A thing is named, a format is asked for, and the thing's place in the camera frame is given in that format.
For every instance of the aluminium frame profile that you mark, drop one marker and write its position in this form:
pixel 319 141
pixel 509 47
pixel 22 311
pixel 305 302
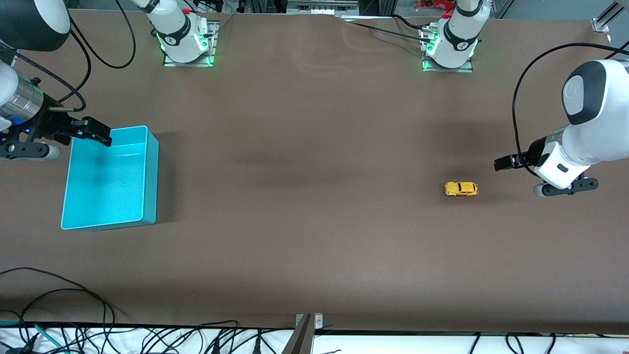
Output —
pixel 322 6

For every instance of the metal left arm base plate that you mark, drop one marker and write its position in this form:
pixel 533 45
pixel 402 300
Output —
pixel 447 70

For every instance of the red package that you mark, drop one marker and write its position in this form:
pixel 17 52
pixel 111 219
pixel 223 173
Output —
pixel 437 5

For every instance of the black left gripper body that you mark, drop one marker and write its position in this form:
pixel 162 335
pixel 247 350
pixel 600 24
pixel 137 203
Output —
pixel 532 152

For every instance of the metal corner bracket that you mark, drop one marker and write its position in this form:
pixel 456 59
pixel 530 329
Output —
pixel 600 24

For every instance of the teal plastic bin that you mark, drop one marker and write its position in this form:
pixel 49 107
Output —
pixel 108 191

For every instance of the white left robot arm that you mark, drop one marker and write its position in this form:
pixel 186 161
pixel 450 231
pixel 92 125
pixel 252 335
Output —
pixel 599 118

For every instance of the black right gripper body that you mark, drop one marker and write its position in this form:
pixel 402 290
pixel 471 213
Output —
pixel 50 125

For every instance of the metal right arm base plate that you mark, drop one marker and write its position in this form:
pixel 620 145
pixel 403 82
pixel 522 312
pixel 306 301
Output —
pixel 186 64

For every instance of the metal table edge bracket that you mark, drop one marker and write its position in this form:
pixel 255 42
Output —
pixel 302 339

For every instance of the yellow beetle toy car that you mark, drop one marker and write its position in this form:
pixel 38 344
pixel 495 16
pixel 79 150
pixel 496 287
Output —
pixel 461 189

